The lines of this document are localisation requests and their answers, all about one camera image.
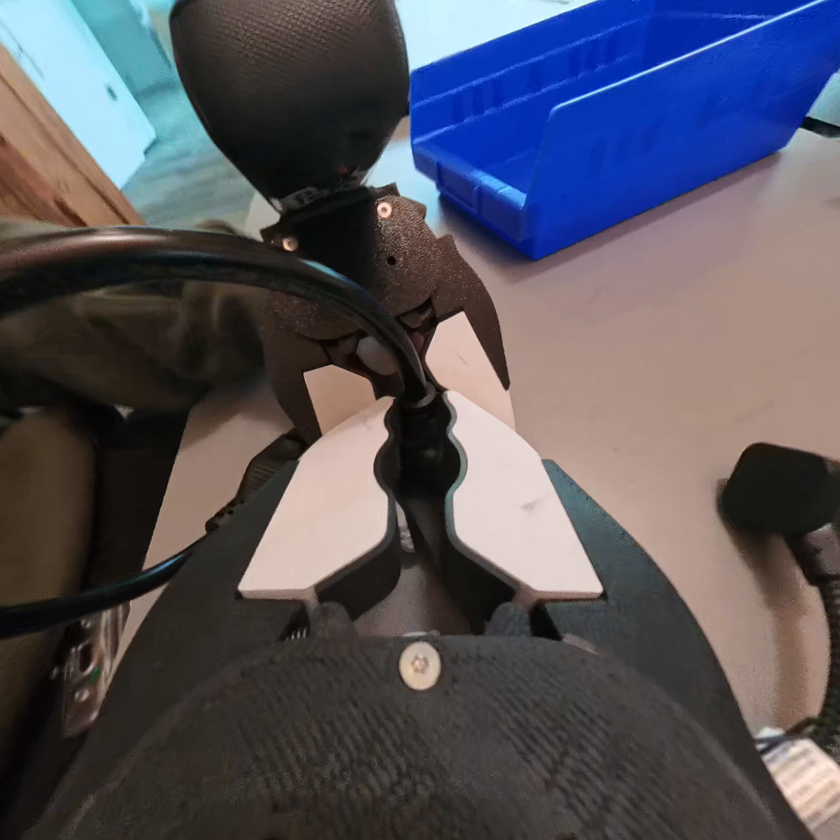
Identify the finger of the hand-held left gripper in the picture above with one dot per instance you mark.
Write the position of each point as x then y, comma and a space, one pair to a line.
469, 367
334, 394

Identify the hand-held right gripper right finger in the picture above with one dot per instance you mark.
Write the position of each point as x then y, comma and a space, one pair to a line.
525, 525

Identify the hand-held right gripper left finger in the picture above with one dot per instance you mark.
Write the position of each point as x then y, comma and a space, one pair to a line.
315, 525

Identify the person's left forearm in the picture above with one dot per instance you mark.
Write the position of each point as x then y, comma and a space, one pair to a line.
131, 354

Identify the blue plastic bin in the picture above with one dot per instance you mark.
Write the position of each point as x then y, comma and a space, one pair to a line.
623, 164

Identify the wooden cabinet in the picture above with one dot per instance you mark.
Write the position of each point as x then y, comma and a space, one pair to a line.
46, 164

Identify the silver metal device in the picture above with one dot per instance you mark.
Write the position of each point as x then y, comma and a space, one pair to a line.
88, 669

